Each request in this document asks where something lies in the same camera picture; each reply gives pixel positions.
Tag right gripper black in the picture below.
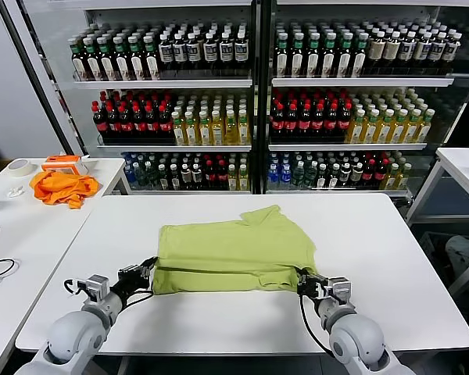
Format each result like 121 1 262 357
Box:
296 267 333 304

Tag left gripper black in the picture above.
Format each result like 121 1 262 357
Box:
111 256 159 302

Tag yellow-green T-shirt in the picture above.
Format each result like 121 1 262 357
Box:
151 204 319 295

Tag blue label water bottle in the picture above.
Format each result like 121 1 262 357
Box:
124 163 137 191
280 163 293 191
267 163 281 191

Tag small red cap bottle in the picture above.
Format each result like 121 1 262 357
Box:
205 159 218 191
217 159 228 191
362 159 376 188
374 159 388 188

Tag white side table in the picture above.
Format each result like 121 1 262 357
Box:
0 157 132 375
405 147 469 227

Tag crumpled orange cloth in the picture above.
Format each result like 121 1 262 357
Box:
29 170 102 211

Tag orange box with window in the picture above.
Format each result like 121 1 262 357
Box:
41 155 90 177

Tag yellow juice bottle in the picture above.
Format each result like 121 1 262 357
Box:
374 109 395 144
237 109 251 146
361 109 380 144
345 109 367 144
210 110 224 146
402 109 422 144
184 111 199 146
416 109 435 144
224 109 238 146
388 109 410 144
170 112 186 146
198 111 212 146

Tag beige tape roll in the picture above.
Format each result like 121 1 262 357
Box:
6 159 38 180

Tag white plastic bag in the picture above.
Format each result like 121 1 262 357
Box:
444 235 469 270

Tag drinks shelf unit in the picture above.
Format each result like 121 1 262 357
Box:
21 0 261 196
260 0 469 204

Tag green cap dark bottle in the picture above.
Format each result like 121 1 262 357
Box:
291 32 306 78
306 32 321 78
322 32 338 78
69 37 88 82
143 35 160 81
127 35 145 81
338 32 354 78
97 36 116 82
351 32 369 78
113 36 131 82
275 32 290 78
82 37 102 82

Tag blue label dark bottle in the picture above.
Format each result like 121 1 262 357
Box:
413 31 433 71
442 32 463 72
186 33 202 72
159 34 175 72
173 34 188 72
218 32 235 72
399 30 416 71
234 31 250 72
428 32 449 71
203 32 219 72

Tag beige label bottle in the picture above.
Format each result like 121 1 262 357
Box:
369 30 386 71
382 30 402 71

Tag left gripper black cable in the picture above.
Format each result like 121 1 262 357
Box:
123 288 156 310

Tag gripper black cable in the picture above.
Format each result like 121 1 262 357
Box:
299 295 335 359
123 288 156 310

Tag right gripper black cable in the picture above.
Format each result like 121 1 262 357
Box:
299 295 335 359

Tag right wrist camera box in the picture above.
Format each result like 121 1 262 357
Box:
327 277 355 312

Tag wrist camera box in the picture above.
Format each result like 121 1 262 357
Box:
85 273 111 305
327 277 355 312

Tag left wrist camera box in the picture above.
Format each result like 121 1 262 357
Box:
85 273 111 305

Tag left camera cable loop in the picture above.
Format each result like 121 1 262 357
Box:
63 277 88 296

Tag thin black device cable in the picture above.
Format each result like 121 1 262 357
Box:
0 240 16 285

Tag black slanted frame bar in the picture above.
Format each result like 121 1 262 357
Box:
0 0 88 157

